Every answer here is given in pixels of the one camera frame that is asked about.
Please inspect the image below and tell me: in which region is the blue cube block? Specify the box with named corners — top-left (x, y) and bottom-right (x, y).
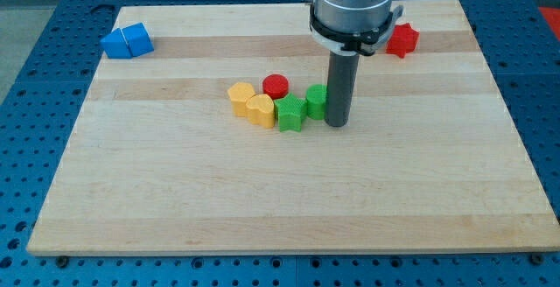
top-left (122, 23), bottom-right (154, 57)

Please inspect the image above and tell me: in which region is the red star block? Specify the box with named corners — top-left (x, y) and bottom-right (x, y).
top-left (385, 23), bottom-right (420, 59)

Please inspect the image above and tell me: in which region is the black white clamp ring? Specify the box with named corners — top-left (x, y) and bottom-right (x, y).
top-left (308, 3), bottom-right (404, 57)

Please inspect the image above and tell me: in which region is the wooden board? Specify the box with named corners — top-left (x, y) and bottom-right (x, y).
top-left (27, 0), bottom-right (559, 256)

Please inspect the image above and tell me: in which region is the green star block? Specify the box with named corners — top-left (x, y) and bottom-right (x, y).
top-left (274, 93), bottom-right (307, 132)

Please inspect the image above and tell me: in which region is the green cylinder block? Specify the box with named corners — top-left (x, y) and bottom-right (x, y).
top-left (305, 84), bottom-right (326, 120)

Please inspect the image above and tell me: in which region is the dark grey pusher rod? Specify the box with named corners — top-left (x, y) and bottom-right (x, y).
top-left (325, 52), bottom-right (360, 127)

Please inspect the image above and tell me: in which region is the blue triangular block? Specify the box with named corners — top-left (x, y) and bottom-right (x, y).
top-left (100, 28), bottom-right (132, 59)

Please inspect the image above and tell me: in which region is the yellow hexagon block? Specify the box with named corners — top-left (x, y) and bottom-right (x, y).
top-left (227, 82), bottom-right (256, 117)

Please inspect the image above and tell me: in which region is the red cylinder block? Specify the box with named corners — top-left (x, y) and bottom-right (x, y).
top-left (262, 74), bottom-right (290, 100)

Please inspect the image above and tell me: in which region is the yellow heart block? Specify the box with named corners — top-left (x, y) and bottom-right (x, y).
top-left (246, 94), bottom-right (276, 129)

